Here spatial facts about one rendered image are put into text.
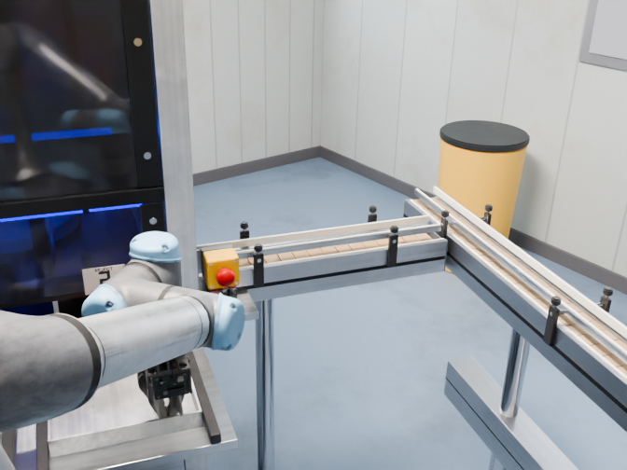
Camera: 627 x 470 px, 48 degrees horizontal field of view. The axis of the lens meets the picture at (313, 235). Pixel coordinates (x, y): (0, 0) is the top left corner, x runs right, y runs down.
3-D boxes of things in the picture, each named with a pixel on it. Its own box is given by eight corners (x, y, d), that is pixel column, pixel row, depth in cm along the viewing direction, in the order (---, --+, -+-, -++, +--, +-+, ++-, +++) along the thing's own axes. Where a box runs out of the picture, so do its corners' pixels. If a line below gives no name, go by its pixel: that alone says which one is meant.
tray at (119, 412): (48, 348, 149) (47, 334, 148) (174, 327, 157) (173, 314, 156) (50, 457, 120) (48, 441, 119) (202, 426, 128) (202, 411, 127)
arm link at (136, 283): (144, 307, 94) (183, 269, 103) (72, 292, 97) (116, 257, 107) (148, 355, 98) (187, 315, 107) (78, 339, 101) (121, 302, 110)
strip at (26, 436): (19, 402, 133) (13, 377, 131) (35, 399, 134) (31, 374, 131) (17, 453, 121) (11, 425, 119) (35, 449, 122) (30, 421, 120)
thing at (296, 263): (193, 314, 169) (189, 255, 162) (182, 283, 182) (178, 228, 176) (448, 273, 190) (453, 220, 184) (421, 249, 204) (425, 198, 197)
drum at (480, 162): (526, 266, 377) (549, 135, 346) (471, 289, 353) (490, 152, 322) (465, 237, 408) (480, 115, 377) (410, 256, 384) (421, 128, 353)
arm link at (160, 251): (115, 246, 106) (145, 224, 113) (121, 310, 111) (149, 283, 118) (161, 255, 104) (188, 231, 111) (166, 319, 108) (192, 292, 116)
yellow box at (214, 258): (202, 275, 163) (200, 247, 159) (232, 270, 165) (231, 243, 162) (208, 291, 156) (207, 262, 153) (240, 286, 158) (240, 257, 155)
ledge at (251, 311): (191, 297, 173) (191, 291, 172) (243, 290, 177) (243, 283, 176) (203, 328, 161) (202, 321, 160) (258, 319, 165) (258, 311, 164)
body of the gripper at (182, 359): (147, 406, 115) (141, 344, 110) (140, 375, 123) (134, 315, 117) (194, 396, 118) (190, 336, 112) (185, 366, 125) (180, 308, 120)
